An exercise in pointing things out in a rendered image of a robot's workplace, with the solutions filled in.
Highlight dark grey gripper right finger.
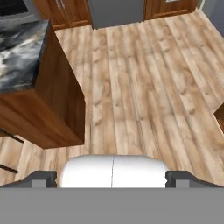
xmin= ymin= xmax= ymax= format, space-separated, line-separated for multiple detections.
xmin=164 ymin=170 xmax=223 ymax=189

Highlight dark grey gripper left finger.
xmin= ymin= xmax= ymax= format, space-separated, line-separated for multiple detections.
xmin=2 ymin=170 xmax=58 ymax=189

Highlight black stool legs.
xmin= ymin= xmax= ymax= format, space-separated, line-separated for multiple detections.
xmin=0 ymin=127 xmax=25 ymax=175

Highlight white rounded block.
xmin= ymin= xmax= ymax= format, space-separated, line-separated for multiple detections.
xmin=59 ymin=154 xmax=170 ymax=189

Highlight brown wooden cabinet corner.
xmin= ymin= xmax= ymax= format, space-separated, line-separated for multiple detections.
xmin=213 ymin=102 xmax=224 ymax=134

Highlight wooden island with marble top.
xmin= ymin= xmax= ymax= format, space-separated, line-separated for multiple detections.
xmin=0 ymin=19 xmax=87 ymax=150

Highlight black cooktop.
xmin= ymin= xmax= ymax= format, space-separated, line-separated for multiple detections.
xmin=0 ymin=0 xmax=42 ymax=23

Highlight brown wooden cupboard with handles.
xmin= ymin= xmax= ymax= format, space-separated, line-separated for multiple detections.
xmin=31 ymin=0 xmax=93 ymax=31

